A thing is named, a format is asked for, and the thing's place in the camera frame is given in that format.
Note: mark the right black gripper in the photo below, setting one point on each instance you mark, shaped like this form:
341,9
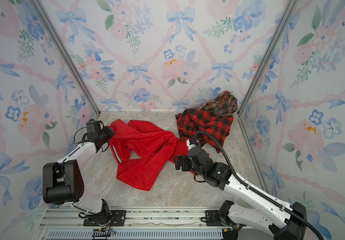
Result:
185,159

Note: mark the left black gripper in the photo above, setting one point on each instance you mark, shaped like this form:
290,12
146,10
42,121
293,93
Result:
109,131

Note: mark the plain red cloth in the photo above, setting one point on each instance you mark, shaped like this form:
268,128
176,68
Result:
141,150

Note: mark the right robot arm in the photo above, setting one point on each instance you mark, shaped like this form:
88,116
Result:
277,218

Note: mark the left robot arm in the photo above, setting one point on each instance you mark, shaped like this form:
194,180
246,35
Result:
63,181

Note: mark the red black checked shirt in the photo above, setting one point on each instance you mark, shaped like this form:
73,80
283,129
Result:
193,120

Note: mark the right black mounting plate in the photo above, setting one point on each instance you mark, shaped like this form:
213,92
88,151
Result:
214,218

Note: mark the black mounting plate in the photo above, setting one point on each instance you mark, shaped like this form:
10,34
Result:
214,218
115,218

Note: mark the brown multicolour plaid shirt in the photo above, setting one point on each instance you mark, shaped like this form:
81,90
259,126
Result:
223,105

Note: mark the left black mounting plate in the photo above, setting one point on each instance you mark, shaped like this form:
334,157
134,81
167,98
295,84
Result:
115,218

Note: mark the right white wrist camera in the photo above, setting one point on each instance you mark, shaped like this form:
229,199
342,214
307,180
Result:
191,143

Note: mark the left aluminium corner post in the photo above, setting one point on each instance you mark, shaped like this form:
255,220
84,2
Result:
61,48

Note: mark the aluminium corner post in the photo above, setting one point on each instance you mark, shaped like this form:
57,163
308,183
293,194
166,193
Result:
61,48
271,47

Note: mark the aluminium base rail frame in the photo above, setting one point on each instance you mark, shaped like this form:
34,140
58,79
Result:
142,223

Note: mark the right aluminium corner post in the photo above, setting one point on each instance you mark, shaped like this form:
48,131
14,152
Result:
271,47

